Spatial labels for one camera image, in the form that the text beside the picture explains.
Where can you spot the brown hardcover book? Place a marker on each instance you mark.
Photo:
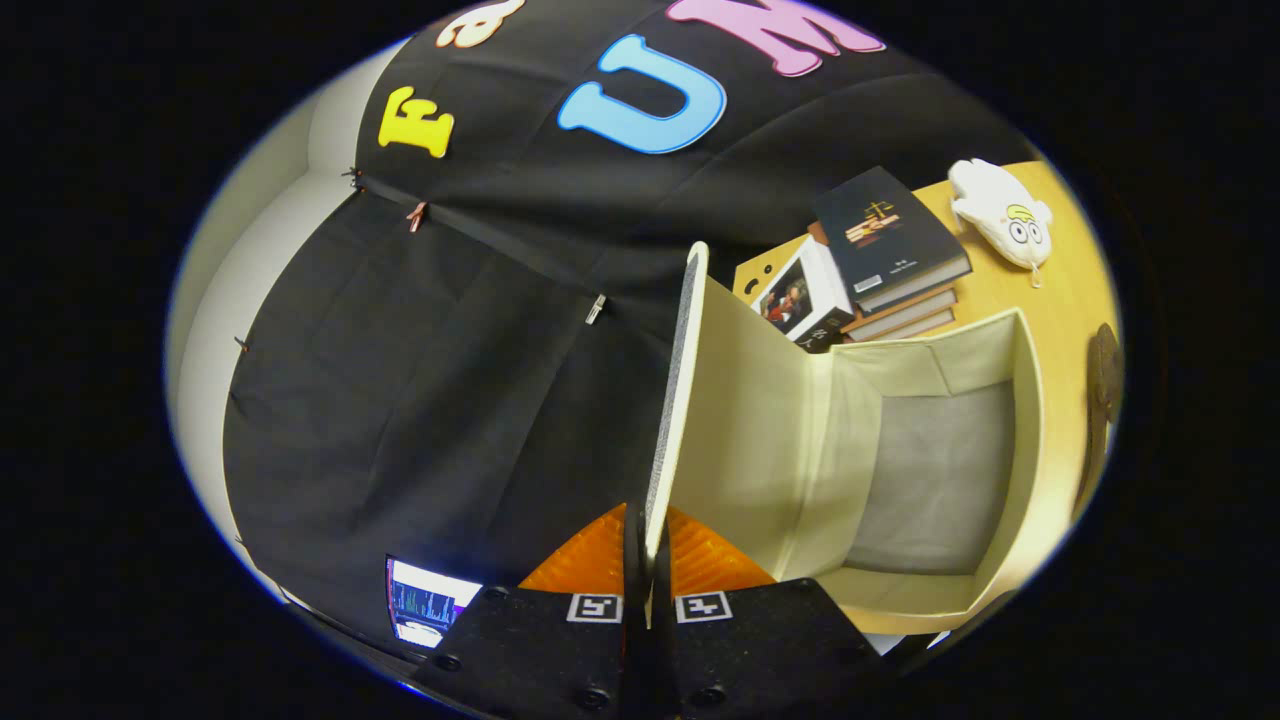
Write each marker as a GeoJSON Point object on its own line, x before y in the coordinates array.
{"type": "Point", "coordinates": [905, 315]}

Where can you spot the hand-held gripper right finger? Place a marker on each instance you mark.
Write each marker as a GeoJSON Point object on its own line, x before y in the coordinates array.
{"type": "Point", "coordinates": [760, 650]}

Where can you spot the lit monitor screen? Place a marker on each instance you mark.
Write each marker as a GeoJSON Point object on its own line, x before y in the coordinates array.
{"type": "Point", "coordinates": [430, 605]}

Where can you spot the white plush toy with face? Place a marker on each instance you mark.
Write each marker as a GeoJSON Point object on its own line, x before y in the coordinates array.
{"type": "Point", "coordinates": [990, 200]}

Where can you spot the grey fabric storage box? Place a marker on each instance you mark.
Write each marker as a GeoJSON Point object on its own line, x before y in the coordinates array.
{"type": "Point", "coordinates": [740, 430]}

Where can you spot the dark hardcover book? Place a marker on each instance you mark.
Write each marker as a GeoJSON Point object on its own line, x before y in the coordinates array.
{"type": "Point", "coordinates": [880, 240]}

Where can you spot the silver clip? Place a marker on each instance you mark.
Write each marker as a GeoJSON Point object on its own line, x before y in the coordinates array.
{"type": "Point", "coordinates": [596, 308]}

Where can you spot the white book with photo cover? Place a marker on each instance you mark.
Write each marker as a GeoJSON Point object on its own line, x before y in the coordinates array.
{"type": "Point", "coordinates": [800, 300]}

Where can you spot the red clothespin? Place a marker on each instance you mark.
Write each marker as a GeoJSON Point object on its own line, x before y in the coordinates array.
{"type": "Point", "coordinates": [417, 215]}

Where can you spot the brown fuzzy shoe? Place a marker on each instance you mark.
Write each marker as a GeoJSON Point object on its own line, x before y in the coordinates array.
{"type": "Point", "coordinates": [1105, 370]}

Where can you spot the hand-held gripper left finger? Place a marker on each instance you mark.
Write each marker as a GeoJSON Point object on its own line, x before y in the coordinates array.
{"type": "Point", "coordinates": [540, 650]}

